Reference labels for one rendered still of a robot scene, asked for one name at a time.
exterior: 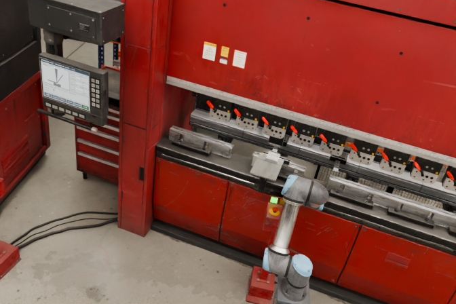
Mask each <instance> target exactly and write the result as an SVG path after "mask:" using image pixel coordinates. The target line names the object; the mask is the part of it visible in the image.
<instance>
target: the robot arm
mask: <svg viewBox="0 0 456 304"><path fill-rule="evenodd" d="M281 194H282V195H283V199H284V205H283V209H282V213H281V215H280V219H279V223H278V227H277V229H276V233H275V237H274V239H273V243H272V244H270V245H269V247H268V248H266V249H265V254H264V257H263V269H264V270H266V271H269V272H270V273H271V272H272V273H275V274H278V275H280V276H283V277H285V278H284V279H283V280H282V283H281V286H280V290H281V292H282V294H283V295H284V296H285V297H286V298H287V299H288V300H290V301H294V302H299V301H303V300H304V299H305V298H306V296H307V293H308V288H307V283H308V281H309V278H310V275H311V273H312V269H313V265H312V262H311V261H310V260H309V258H307V257H306V256H305V255H302V254H296V255H294V256H290V255H289V253H290V251H289V249H288V246H289V243H290V239H291V236H292V232H293V229H294V226H295V222H296V219H297V215H298V212H299V208H300V206H306V207H308V208H313V209H315V210H319V211H322V209H323V207H324V204H325V203H326V202H327V201H328V198H329V194H328V191H327V189H326V188H325V187H324V186H323V185H321V184H320V183H318V182H316V181H313V180H309V179H306V178H302V177H300V176H295V175H289V176H288V178H287V180H286V183H285V185H284V188H283V190H282V192H281Z"/></svg>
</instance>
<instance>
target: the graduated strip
mask: <svg viewBox="0 0 456 304"><path fill-rule="evenodd" d="M167 80H169V81H173V82H177V83H181V84H183V85H186V86H190V87H193V88H197V89H200V90H204V91H207V92H212V93H214V94H218V95H221V96H225V97H228V98H232V99H235V100H239V101H242V102H246V103H249V104H252V105H256V106H259V107H263V108H266V109H270V110H272V111H277V112H280V113H284V114H287V115H291V116H294V117H298V118H301V119H305V120H307V121H312V122H315V123H317V124H322V125H325V126H329V127H332V128H336V129H338V130H342V131H346V132H350V133H352V134H357V135H359V136H363V137H367V138H371V139H373V140H378V141H381V142H383V143H387V144H390V145H394V146H397V147H402V148H404V149H408V150H411V151H416V152H418V153H422V154H425V155H429V156H432V157H437V158H439V159H443V160H446V161H449V162H453V163H456V158H453V157H449V156H446V155H442V154H439V153H435V152H432V151H428V150H425V149H421V148H418V147H414V146H411V145H407V144H404V143H401V142H397V141H394V140H390V139H387V138H383V137H380V136H375V135H373V134H369V133H366V132H361V131H359V130H355V129H351V128H347V127H345V126H340V125H338V124H335V123H330V122H328V121H324V120H321V119H316V118H314V117H310V116H306V115H302V114H300V113H295V112H292V111H288V110H286V109H281V108H278V107H274V106H271V105H268V104H264V103H261V102H257V101H255V100H251V99H247V98H243V97H241V96H236V95H233V94H229V93H226V92H222V91H219V90H215V89H212V88H208V87H205V86H202V85H198V84H195V83H191V82H188V81H184V80H181V79H177V78H174V77H170V76H167Z"/></svg>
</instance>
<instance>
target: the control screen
mask: <svg viewBox="0 0 456 304"><path fill-rule="evenodd" d="M41 73H42V81H43V95H44V96H47V97H49V98H53V99H55V100H59V101H61V102H65V103H67V104H70V105H73V106H75V107H79V108H81V109H85V110H87V111H90V94H89V73H86V72H83V71H80V70H77V69H73V68H71V67H68V66H64V65H62V64H58V63H55V62H52V61H49V60H45V59H42V58H41ZM52 88H54V89H56V92H53V91H52Z"/></svg>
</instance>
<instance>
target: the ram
mask: <svg viewBox="0 0 456 304"><path fill-rule="evenodd" d="M204 42H208V43H213V44H216V53H215V59H214V61H213V60H209V59H205V58H203V52H204ZM222 46H224V47H227V48H229V53H228V58H227V57H224V56H221V49H222ZM235 50H239V51H242V52H247V56H246V63H245V67H244V69H242V68H239V67H236V66H232V64H233V55H234V51H235ZM220 58H224V59H227V64H223V63H221V62H220ZM167 76H170V77H174V78H177V79H181V80H184V81H188V82H191V83H195V84H198V85H201V86H205V87H208V88H212V89H215V90H219V91H222V92H226V93H229V94H233V95H236V96H241V97H243V98H247V99H251V100H255V101H257V102H261V103H264V104H267V105H271V106H274V107H278V108H281V109H286V110H288V111H292V112H295V113H300V114H302V115H306V116H310V117H314V118H316V119H321V120H324V121H328V122H330V123H334V124H338V125H340V126H345V127H347V128H351V129H355V130H359V131H361V132H366V133H369V134H373V135H375V136H380V137H383V138H387V139H390V140H394V141H397V142H399V143H404V144H407V145H411V146H414V147H418V148H421V149H425V150H428V151H432V152H435V153H439V154H442V155H446V156H449V157H453V158H456V27H454V26H449V25H445V24H440V23H437V22H431V21H428V20H422V19H418V18H414V17H410V16H404V15H401V14H395V13H392V12H387V11H383V10H380V9H374V8H371V7H365V6H362V5H356V4H353V3H348V2H344V1H338V0H173V2H172V19H171V28H170V45H169V54H168V72H167ZM166 83H167V84H170V85H173V86H177V87H180V88H184V89H187V90H191V91H194V92H198V93H201V94H205V95H208V96H212V97H215V98H219V99H221V100H226V101H229V102H233V103H235V104H238V105H242V106H245V107H250V108H252V109H256V110H259V111H263V112H266V113H271V114H273V115H277V116H280V117H284V118H287V119H291V120H294V121H298V122H301V123H304V124H308V125H311V126H315V127H317V128H322V129H325V130H328V131H331V132H336V133H338V134H342V135H346V136H349V137H352V138H357V139H359V140H363V141H366V142H369V143H373V144H376V145H380V146H383V147H387V148H390V149H394V150H397V151H401V152H403V153H408V154H411V155H415V156H417V157H422V158H424V159H428V160H432V161H434V162H438V163H441V164H445V165H448V166H452V167H455V168H456V163H453V162H450V161H446V160H443V159H439V158H437V157H432V156H429V155H425V154H422V153H418V152H416V151H411V150H408V149H404V148H402V147H397V146H394V145H390V144H387V143H385V142H381V141H378V140H373V139H371V138H367V137H363V136H359V135H357V134H352V133H350V132H346V131H342V130H338V129H336V128H332V127H329V126H325V125H322V124H319V123H315V122H312V121H307V120H305V119H301V118H298V117H294V116H291V115H287V114H284V113H280V112H277V111H272V110H270V109H266V108H263V107H259V106H256V105H253V104H249V103H246V102H242V101H239V100H235V99H232V98H228V97H225V96H221V95H218V94H214V93H212V92H207V91H204V90H200V89H197V88H193V87H190V86H187V85H183V84H181V83H177V82H173V81H169V80H166Z"/></svg>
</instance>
